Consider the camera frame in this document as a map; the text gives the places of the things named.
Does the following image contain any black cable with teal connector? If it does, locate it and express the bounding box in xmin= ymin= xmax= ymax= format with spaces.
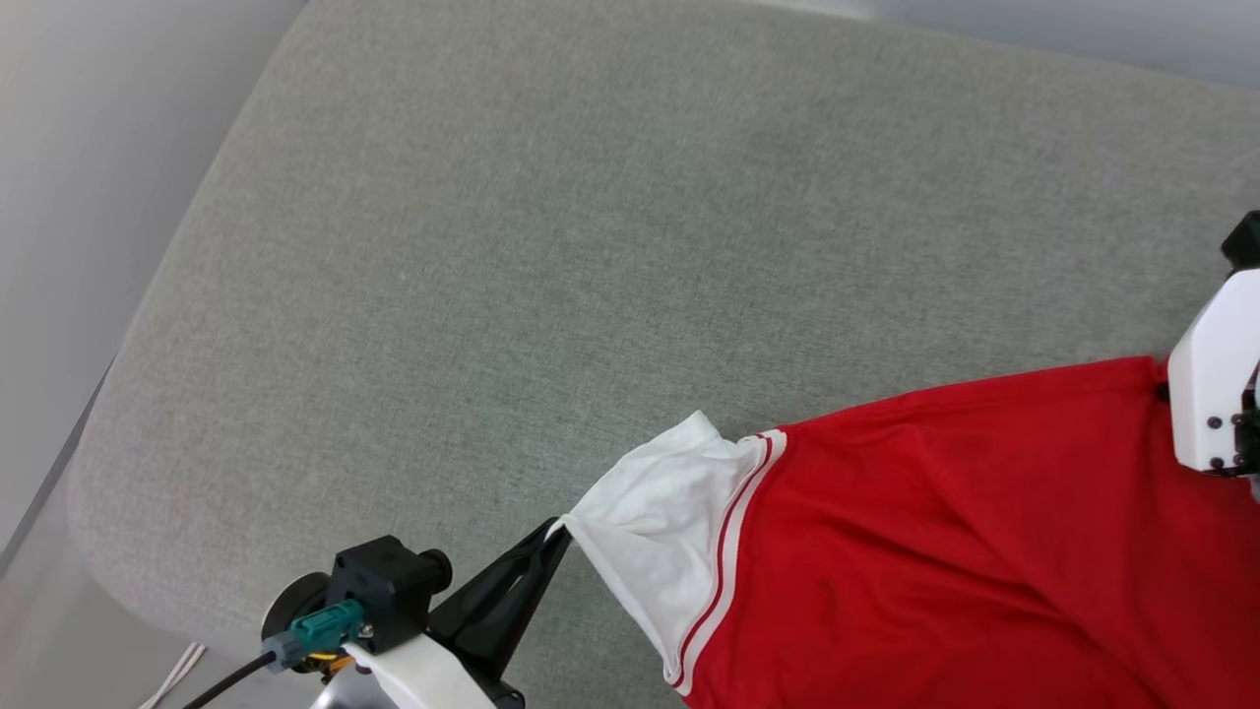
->
xmin=182 ymin=601 xmax=368 ymax=709

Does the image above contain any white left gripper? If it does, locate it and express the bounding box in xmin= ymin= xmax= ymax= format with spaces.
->
xmin=345 ymin=519 xmax=574 ymax=709

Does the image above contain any thin white cable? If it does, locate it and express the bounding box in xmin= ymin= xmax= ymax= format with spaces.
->
xmin=138 ymin=642 xmax=209 ymax=709

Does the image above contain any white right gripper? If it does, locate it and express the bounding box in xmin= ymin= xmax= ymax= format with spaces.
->
xmin=1167 ymin=267 xmax=1260 ymax=480

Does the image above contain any red garment with white sleeve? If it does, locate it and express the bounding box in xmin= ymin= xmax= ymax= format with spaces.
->
xmin=559 ymin=356 xmax=1260 ymax=709

